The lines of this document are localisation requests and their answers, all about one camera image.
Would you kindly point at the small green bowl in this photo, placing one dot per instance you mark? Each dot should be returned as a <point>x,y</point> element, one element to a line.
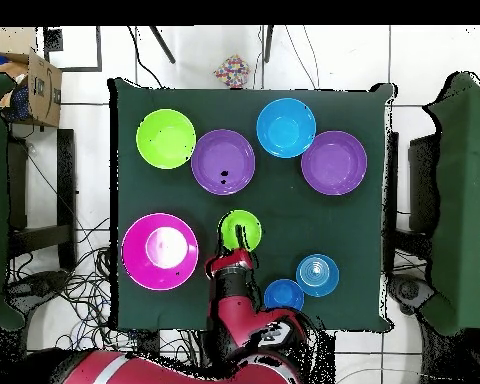
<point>242,220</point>

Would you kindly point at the purple bowl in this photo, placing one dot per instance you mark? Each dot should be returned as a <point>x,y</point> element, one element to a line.
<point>224,152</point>
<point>334,163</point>

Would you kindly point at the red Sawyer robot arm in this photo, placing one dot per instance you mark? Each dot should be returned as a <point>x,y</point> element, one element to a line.
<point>240,336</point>

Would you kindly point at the small dark blue bowl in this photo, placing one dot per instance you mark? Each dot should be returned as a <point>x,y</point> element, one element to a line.
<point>286,294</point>

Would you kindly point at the large pink bowl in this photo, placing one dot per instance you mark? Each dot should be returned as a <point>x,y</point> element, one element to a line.
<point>160,252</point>

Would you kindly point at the small light blue bowl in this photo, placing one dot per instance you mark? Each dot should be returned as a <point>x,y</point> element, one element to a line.
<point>318,276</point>

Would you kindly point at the dark green table cloth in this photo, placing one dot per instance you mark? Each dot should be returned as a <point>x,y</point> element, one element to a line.
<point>160,200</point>

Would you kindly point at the large blue bowl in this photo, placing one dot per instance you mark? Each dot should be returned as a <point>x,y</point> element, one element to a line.
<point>286,128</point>

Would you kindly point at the large green bowl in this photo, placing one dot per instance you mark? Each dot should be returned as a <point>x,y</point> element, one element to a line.
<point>166,140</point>

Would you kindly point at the multicoloured bundle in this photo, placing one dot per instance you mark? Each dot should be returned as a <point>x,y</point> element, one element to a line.
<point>232,70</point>

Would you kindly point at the cardboard box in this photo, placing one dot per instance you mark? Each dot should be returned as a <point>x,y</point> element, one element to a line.
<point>40,84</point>

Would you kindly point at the black bench frame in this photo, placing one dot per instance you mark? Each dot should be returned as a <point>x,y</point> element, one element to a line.
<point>66,192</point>

